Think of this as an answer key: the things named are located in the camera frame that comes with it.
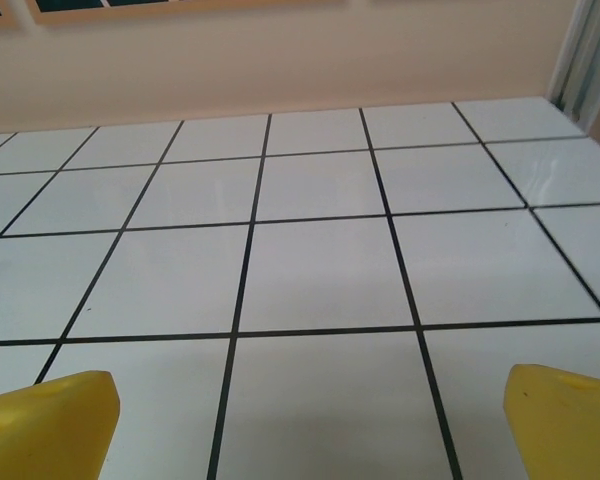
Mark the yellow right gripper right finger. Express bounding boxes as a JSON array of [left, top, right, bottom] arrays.
[[502, 363, 600, 480]]

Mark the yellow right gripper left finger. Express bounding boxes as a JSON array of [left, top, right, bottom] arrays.
[[0, 369, 121, 480]]

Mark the aluminium frame post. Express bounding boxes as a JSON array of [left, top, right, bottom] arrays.
[[547, 0, 600, 131]]

